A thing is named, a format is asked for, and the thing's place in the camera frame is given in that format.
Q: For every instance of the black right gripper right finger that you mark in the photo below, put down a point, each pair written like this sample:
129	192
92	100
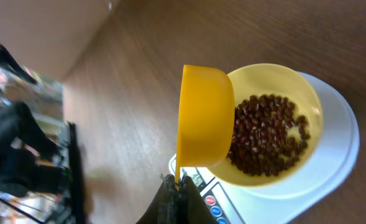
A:
192	208

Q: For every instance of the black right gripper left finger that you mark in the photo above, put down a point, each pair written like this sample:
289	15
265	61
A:
164	207

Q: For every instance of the yellow plastic measuring scoop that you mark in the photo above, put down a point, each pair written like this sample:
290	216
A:
205	118

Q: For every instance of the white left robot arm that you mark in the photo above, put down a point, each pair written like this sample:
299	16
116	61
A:
31	164

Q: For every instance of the white digital kitchen scale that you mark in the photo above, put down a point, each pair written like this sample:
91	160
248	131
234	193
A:
327	168

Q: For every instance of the red beans in bowl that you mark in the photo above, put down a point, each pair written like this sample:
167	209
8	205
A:
268	136

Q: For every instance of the yellow plastic bowl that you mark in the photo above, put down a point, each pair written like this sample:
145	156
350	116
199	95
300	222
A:
265	79

